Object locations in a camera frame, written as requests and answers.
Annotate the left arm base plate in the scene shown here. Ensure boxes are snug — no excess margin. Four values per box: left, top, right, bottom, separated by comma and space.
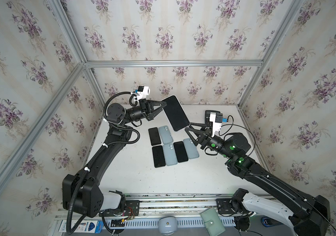
103, 200, 140, 218

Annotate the black desk calculator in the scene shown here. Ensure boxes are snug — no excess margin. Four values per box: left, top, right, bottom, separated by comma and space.
204, 110, 220, 126

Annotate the white perforated cable tray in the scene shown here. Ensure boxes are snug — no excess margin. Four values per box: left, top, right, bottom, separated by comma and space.
110, 217, 236, 230

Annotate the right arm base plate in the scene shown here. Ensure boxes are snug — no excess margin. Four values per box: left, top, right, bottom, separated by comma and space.
216, 198, 251, 216

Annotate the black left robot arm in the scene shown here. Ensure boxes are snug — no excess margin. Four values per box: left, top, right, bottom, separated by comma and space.
62, 91, 167, 235

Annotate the blue white box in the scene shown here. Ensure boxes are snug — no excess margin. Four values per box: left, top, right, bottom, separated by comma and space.
59, 220, 104, 234

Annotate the light blue phone case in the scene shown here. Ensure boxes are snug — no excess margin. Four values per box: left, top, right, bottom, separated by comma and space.
163, 144, 178, 166

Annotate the black round puck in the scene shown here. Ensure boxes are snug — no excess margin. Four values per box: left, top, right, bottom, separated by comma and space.
234, 217, 250, 232

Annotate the grey round device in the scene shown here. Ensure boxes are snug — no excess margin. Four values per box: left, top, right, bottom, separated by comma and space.
158, 216, 178, 236

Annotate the blue handheld device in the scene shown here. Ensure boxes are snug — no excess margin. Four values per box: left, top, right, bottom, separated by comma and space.
261, 217, 280, 228

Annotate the black phone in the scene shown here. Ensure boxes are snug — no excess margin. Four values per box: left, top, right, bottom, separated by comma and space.
148, 127, 161, 146
163, 95, 190, 132

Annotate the green wallet pouch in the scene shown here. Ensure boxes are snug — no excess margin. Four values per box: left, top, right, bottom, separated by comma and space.
200, 207, 226, 236

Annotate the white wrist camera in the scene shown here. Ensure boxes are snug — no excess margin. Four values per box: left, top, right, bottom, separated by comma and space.
209, 112, 223, 137
134, 86, 150, 101

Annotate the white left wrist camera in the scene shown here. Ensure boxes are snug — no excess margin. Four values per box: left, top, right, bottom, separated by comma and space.
134, 86, 150, 101

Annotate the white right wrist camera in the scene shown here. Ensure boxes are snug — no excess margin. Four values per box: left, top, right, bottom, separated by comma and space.
209, 112, 223, 137

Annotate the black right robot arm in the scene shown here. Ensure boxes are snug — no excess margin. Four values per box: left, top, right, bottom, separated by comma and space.
185, 124, 332, 236

